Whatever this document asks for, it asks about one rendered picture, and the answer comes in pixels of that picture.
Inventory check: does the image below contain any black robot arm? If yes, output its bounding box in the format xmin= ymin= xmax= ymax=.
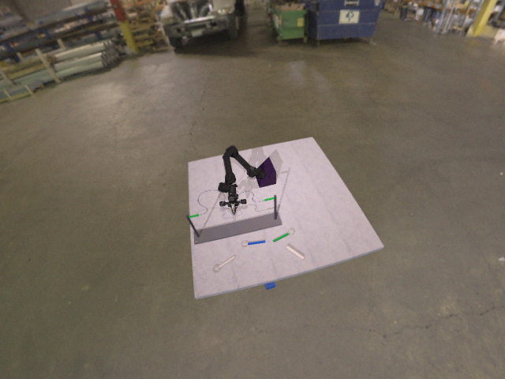
xmin=218 ymin=146 xmax=266 ymax=201

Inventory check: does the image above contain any small blue block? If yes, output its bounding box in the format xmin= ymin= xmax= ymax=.
xmin=264 ymin=281 xmax=275 ymax=290

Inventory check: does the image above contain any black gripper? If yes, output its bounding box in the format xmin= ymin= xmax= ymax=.
xmin=219 ymin=192 xmax=246 ymax=214

